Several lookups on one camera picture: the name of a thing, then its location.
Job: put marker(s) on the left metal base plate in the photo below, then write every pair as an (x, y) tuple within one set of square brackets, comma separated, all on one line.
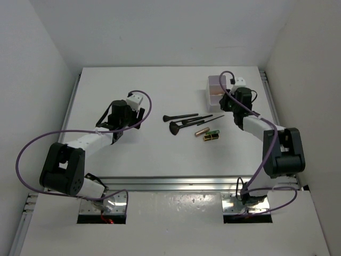
[(114, 205)]

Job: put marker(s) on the green tube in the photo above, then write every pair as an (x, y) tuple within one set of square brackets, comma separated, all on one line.
[(212, 132)]

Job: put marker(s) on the medium black brush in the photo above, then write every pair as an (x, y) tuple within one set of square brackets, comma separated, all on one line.
[(190, 124)]

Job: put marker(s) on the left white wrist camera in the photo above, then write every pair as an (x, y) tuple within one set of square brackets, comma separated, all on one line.
[(134, 100)]

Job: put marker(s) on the long round black brush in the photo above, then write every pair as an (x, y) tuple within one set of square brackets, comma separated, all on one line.
[(167, 118)]

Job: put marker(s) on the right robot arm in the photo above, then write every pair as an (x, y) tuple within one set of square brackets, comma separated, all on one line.
[(282, 149)]

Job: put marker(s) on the gold lipstick tube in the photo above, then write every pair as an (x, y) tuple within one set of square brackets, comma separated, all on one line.
[(202, 132)]

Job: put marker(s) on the white three-compartment organizer box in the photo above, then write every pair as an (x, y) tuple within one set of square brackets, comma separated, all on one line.
[(213, 86)]

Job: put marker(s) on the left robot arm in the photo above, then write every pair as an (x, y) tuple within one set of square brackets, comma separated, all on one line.
[(64, 167)]

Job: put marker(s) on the black gold lipstick case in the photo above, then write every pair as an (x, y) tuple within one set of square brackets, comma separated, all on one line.
[(210, 137)]

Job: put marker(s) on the black fan brush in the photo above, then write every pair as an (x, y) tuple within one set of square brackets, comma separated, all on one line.
[(174, 129)]

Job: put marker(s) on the metal base plate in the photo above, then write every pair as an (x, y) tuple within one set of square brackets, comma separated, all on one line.
[(232, 205), (114, 205)]

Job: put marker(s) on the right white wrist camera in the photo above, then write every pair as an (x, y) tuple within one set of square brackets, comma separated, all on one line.
[(239, 82)]

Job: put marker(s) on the small black brush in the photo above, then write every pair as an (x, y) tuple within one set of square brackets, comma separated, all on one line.
[(186, 121)]

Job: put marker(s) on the thin black liner brush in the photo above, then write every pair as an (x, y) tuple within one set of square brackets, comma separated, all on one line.
[(212, 119)]

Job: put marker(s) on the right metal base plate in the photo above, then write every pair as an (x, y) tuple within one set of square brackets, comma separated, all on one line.
[(232, 205)]

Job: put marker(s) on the aluminium rail front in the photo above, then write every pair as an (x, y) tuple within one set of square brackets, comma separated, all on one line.
[(227, 183)]

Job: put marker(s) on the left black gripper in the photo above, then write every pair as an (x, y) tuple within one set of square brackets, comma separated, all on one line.
[(135, 120)]

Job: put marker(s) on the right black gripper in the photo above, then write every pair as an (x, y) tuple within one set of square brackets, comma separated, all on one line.
[(224, 103)]

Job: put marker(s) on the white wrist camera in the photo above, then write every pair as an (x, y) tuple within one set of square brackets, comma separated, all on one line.
[(134, 100), (239, 82)]

